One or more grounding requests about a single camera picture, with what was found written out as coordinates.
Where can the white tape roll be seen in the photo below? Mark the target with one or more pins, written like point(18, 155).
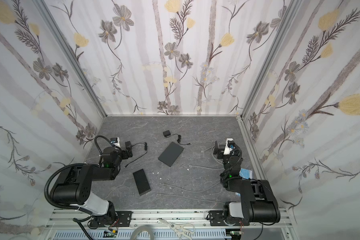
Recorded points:
point(140, 230)

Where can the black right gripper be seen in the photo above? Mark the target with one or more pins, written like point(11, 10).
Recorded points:
point(220, 151)

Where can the slim ribbed black switch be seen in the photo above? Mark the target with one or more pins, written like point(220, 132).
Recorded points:
point(142, 182)

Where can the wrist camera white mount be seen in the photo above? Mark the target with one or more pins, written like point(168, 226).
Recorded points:
point(115, 142)
point(229, 147)

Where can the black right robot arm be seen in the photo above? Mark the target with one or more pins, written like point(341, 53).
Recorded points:
point(257, 203)

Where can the white handled scissors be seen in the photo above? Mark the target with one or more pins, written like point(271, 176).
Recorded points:
point(181, 230)

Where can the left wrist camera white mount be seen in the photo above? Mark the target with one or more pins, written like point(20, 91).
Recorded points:
point(115, 142)

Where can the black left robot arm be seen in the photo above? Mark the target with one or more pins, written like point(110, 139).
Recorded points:
point(70, 187)

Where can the blue face mask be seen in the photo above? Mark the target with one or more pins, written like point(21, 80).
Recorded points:
point(246, 174)

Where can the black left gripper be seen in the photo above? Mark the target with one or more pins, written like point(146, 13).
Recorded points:
point(128, 148)

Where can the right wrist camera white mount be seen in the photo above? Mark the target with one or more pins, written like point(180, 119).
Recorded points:
point(229, 147)

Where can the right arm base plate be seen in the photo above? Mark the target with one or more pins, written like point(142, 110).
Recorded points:
point(221, 219)

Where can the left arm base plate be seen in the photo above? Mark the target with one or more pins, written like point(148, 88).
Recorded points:
point(120, 218)

